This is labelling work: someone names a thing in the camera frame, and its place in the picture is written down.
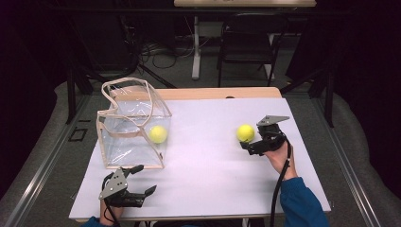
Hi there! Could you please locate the black metal stand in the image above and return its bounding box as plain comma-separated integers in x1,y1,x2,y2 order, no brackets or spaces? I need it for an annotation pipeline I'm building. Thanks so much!
64,67,96,125
280,67,336,129

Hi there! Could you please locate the tangle of floor cables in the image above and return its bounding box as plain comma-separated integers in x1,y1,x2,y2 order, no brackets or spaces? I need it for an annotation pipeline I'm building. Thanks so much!
138,39,195,70

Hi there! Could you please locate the clear bag with beige trim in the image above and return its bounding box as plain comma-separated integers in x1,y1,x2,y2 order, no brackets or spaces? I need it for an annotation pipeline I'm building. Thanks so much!
96,77,173,170

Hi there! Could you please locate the white-legged background desk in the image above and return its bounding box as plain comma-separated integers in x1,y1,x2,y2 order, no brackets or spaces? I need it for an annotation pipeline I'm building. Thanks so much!
173,0,317,81

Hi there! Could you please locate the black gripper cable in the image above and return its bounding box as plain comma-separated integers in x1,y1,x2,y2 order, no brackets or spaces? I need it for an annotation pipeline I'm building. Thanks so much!
101,171,121,227
270,135,292,227

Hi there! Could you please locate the yellow tennis ball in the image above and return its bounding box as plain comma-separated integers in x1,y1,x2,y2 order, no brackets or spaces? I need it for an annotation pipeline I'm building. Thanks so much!
148,125,168,145
235,123,256,144

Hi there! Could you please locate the white table mat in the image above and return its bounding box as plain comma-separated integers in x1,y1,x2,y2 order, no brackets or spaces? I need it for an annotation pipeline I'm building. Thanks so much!
68,97,332,220

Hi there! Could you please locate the light wooden table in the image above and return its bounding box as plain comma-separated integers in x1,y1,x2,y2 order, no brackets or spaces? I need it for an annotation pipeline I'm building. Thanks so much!
75,86,329,223

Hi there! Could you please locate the person's right hand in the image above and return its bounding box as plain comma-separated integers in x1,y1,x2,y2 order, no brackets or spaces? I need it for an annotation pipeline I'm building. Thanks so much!
263,141,299,182

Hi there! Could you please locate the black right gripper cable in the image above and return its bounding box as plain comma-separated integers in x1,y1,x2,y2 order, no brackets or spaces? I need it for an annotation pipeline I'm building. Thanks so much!
270,135,292,227

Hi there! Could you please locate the person's left hand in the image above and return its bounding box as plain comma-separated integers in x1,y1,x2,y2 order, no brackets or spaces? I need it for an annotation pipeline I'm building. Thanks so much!
99,199,123,227

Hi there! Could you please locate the black folding chair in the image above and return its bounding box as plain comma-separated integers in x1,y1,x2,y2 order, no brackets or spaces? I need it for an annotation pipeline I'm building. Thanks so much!
217,12,289,88

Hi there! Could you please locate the grey metal floor rail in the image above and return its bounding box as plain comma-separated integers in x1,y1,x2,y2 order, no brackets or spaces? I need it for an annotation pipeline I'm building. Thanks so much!
3,94,93,227
311,97,383,227

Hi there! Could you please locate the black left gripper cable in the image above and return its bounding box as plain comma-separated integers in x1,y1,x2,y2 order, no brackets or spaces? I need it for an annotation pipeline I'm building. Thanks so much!
101,171,121,227

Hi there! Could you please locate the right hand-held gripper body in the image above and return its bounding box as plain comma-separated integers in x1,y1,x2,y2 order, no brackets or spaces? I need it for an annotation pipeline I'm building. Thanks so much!
247,114,290,156

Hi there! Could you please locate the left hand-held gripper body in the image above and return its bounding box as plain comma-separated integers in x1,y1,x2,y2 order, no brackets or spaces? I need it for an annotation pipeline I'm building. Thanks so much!
98,167,147,208

